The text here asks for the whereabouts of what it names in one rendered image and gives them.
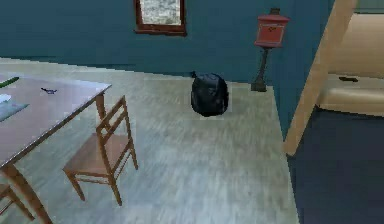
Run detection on green pencil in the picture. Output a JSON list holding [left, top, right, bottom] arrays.
[[0, 76, 20, 89]]

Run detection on grey-green book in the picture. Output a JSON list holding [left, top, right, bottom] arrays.
[[0, 101, 30, 123]]

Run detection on red lantern floor lamp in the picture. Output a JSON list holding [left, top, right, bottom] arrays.
[[250, 7, 291, 93]]

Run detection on brown wooden chair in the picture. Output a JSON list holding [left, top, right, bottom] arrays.
[[0, 183, 36, 222], [62, 95, 139, 207]]

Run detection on black garbage bag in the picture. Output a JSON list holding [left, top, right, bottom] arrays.
[[190, 70, 230, 118]]

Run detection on brown wooden table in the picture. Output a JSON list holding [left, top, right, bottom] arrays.
[[0, 71, 113, 224]]

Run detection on brown framed wall picture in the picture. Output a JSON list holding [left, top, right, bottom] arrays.
[[133, 0, 188, 37]]

